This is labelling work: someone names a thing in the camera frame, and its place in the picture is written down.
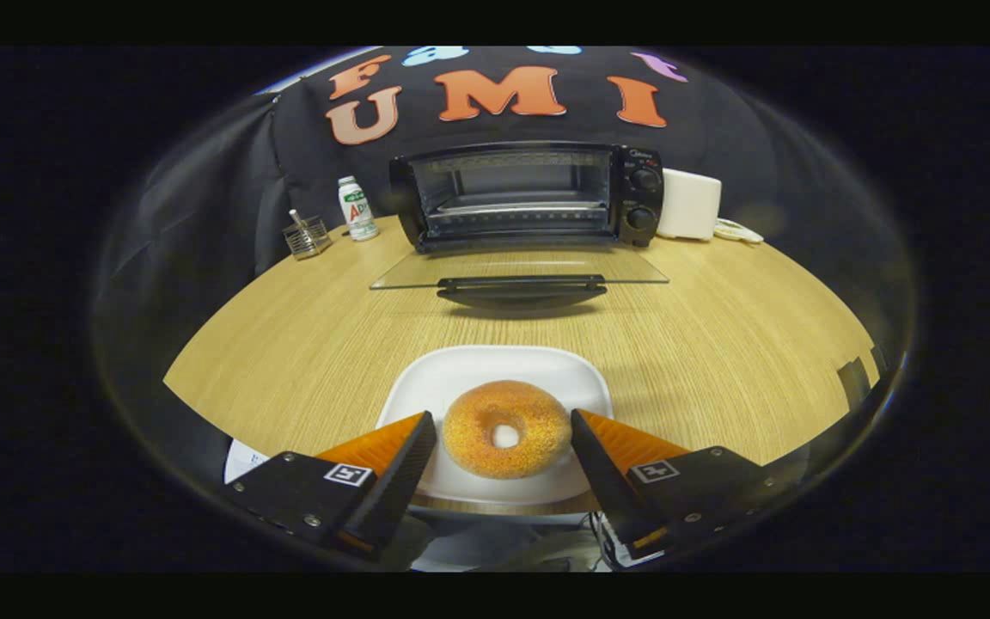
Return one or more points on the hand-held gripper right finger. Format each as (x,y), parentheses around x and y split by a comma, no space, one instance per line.
(611,490)

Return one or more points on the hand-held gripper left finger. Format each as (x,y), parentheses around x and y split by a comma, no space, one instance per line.
(392,494)

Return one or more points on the sugared donut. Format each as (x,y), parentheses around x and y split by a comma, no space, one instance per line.
(478,447)

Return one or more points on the black toaster oven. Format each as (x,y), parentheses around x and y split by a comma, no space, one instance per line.
(641,202)

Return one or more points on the white pop-up toaster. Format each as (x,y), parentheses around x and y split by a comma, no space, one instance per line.
(688,205)

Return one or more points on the white paper sheet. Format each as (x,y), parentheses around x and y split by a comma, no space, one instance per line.
(244,460)

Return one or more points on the white square plate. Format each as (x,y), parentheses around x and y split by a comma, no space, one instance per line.
(495,365)

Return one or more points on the clear utensil holder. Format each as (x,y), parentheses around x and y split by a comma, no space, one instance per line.
(308,239)

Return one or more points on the small white bottle green label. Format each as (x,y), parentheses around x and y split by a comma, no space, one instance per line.
(357,211)

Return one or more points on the small white condiment dish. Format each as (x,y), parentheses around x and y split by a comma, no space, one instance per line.
(737,230)

